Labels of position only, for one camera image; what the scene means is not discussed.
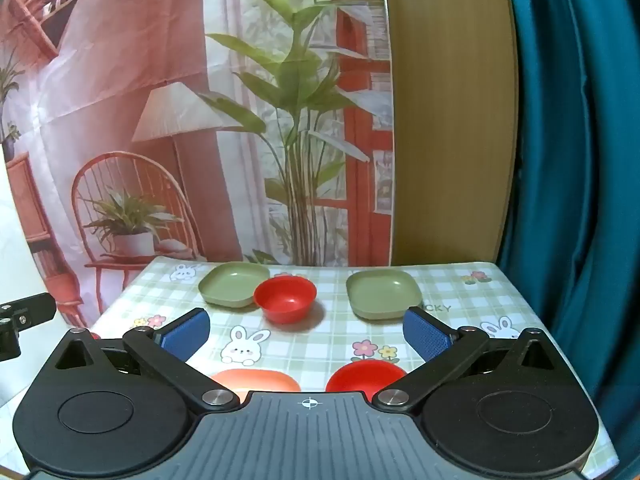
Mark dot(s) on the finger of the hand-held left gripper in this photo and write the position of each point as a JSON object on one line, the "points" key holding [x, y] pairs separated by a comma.
{"points": [[30, 310]]}

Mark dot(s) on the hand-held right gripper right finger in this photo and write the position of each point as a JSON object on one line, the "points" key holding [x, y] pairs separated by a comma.
{"points": [[425, 336]]}

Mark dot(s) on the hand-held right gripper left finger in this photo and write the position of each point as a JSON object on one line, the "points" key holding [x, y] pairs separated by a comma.
{"points": [[187, 333]]}

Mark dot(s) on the green square plate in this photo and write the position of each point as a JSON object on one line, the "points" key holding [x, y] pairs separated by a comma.
{"points": [[230, 280], [380, 290]]}

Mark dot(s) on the red bowl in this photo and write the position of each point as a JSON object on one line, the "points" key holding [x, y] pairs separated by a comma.
{"points": [[285, 299], [365, 376]]}

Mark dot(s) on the orange plate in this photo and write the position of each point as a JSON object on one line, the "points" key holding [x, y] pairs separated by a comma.
{"points": [[255, 380]]}

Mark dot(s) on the green checked bunny tablecloth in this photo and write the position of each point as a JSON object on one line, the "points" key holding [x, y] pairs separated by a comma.
{"points": [[300, 345]]}

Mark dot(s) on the wooden panel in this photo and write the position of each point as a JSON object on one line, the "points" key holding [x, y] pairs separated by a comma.
{"points": [[450, 110]]}

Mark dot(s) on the teal curtain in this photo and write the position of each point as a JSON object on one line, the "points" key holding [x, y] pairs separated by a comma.
{"points": [[575, 160]]}

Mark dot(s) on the printed wall tapestry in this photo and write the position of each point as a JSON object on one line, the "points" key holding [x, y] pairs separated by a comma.
{"points": [[150, 60]]}

